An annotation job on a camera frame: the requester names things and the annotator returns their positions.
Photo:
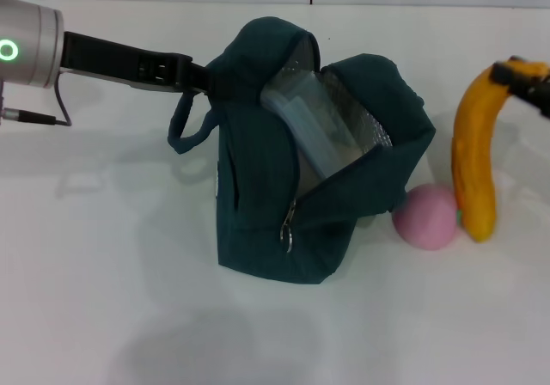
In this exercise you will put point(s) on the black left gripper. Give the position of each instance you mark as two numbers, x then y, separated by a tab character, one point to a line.
129	65

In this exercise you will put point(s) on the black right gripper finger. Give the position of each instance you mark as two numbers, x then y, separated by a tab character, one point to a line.
502	73
535	97

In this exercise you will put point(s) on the yellow toy banana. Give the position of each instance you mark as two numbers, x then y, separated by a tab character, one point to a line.
472	166

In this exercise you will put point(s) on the clear lunch box blue lid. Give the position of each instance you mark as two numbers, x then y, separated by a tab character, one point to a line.
322	118

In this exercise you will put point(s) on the dark teal fabric lunch bag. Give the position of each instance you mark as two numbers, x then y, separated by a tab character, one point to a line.
258	213

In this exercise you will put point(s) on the pink toy peach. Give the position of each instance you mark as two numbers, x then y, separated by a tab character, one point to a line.
425	217

